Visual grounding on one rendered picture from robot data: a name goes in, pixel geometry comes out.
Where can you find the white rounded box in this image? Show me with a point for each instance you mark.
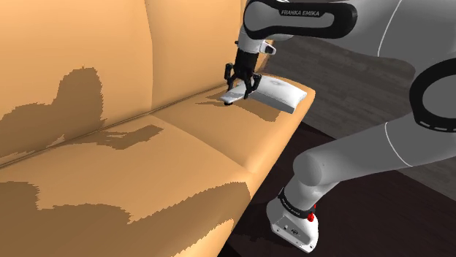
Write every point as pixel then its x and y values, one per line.
pixel 279 94

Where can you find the orange sofa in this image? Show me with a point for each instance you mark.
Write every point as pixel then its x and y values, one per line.
pixel 178 149

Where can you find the white flat remote control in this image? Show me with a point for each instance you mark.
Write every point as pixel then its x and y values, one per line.
pixel 233 95

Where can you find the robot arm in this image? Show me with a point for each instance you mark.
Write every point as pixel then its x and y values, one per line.
pixel 356 160

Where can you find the dark robot stand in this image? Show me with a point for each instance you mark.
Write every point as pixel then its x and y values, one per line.
pixel 374 220

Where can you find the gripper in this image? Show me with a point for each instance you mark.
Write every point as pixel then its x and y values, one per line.
pixel 245 62

